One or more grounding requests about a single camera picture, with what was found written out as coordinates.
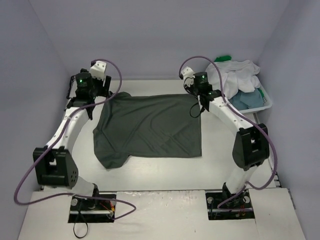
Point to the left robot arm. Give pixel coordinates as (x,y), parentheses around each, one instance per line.
(57,168)

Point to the dark grey t-shirt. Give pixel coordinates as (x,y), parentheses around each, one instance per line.
(158,126)

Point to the light blue t-shirt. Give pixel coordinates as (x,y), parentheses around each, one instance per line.
(247,100)

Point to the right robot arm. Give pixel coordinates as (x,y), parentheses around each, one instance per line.
(250,148)

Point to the white plastic laundry basket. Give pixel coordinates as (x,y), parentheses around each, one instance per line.
(267,103)

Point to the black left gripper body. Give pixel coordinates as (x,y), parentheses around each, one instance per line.
(106,84)

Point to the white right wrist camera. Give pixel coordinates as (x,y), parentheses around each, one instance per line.
(186,72)

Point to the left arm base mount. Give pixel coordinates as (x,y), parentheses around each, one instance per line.
(91,211)

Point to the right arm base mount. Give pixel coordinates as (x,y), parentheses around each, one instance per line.
(239,208)

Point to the white t-shirt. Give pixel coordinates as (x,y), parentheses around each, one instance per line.
(214,76)

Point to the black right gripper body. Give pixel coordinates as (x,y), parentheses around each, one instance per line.
(191,88)

